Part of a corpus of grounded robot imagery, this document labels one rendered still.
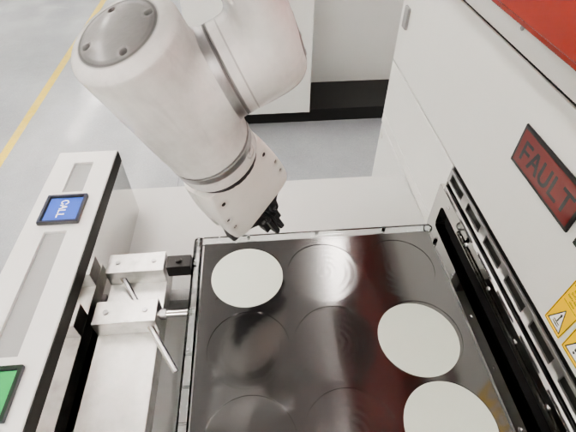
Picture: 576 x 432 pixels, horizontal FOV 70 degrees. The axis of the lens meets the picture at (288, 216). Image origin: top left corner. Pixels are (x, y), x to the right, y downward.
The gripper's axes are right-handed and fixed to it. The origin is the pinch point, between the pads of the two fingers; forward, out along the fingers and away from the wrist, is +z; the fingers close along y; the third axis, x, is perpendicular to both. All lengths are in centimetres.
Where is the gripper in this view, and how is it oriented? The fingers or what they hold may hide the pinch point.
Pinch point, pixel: (268, 219)
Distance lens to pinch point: 55.3
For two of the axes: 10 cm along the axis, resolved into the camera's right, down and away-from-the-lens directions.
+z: 2.8, 4.0, 8.7
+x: 7.5, 4.7, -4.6
